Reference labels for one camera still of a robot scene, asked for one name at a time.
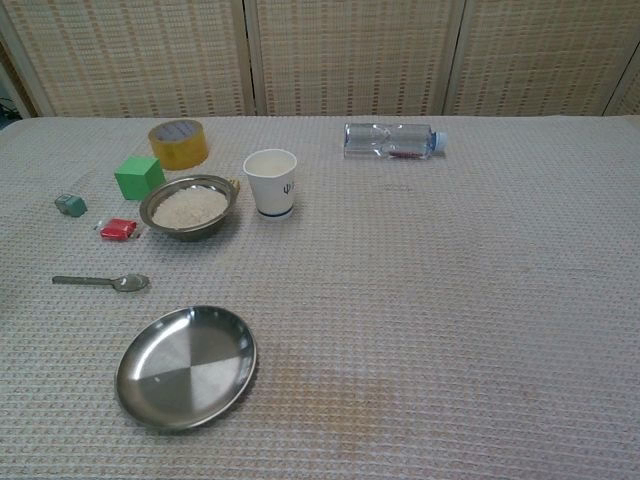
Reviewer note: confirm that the yellow tape roll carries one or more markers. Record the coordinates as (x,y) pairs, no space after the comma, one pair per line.
(182,150)

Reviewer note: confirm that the metal spoon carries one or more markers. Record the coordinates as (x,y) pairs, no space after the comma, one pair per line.
(125,283)

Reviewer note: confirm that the red wrapped packet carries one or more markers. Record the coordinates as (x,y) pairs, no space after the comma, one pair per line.
(116,228)

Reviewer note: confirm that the bamboo folding screen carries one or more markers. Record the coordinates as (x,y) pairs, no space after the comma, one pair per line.
(350,55)

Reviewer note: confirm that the metal bowl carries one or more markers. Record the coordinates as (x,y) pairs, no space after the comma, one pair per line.
(185,370)
(150,222)

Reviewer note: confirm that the green cube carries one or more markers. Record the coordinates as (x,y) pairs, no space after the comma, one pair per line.
(135,180)

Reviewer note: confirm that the small teal box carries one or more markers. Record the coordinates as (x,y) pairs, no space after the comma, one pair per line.
(72,206)

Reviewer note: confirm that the woven beige tablecloth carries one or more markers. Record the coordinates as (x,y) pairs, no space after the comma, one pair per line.
(425,300)

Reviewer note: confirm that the white paper cup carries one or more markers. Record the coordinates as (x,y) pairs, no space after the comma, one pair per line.
(272,195)

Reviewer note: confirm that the clear plastic water bottle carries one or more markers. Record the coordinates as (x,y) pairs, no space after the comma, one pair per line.
(380,142)

